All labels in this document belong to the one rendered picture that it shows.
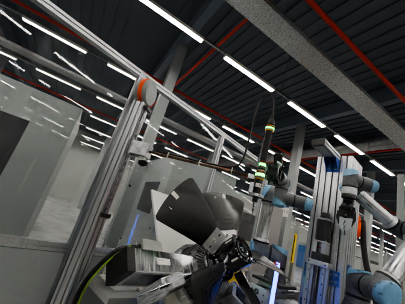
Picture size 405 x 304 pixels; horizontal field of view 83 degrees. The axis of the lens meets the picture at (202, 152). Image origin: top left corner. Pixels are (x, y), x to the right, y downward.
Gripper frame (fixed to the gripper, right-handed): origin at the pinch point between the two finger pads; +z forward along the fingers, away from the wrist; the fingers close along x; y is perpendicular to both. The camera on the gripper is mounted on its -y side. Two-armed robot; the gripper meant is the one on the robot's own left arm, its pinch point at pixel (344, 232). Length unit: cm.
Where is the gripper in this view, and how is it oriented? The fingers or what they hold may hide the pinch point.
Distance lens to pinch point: 147.2
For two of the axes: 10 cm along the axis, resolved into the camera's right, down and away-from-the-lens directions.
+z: -2.7, 9.2, -2.8
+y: 5.9, 3.9, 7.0
